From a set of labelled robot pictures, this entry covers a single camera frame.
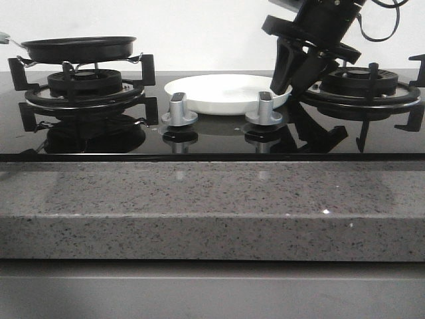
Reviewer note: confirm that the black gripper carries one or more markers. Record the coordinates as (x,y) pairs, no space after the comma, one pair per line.
(321,23)

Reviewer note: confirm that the white round plate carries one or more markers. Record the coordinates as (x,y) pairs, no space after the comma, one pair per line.
(221,94)

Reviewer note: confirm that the black frying pan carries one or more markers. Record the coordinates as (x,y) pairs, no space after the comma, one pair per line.
(79,49)

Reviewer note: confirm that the black right burner pan support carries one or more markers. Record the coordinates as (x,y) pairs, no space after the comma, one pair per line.
(367,94)

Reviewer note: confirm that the black burner pan support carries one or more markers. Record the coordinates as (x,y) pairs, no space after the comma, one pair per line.
(83,95)
(367,94)

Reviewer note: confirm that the silver right control knob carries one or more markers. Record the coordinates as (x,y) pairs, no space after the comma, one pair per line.
(264,115)

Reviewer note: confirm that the silver control knob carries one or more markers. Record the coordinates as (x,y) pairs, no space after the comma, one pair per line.
(264,115)
(179,115)

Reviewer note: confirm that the silver left control knob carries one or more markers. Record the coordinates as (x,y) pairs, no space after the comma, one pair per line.
(179,115)

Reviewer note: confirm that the black left burner pan support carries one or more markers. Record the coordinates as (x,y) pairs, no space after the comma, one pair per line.
(83,95)

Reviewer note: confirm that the black glass gas cooktop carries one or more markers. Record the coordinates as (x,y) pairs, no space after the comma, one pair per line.
(137,134)

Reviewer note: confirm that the grey cabinet front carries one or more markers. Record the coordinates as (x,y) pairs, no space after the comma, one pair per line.
(106,289)

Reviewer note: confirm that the silver wire pan reducer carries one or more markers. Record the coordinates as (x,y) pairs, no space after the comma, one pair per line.
(79,63)

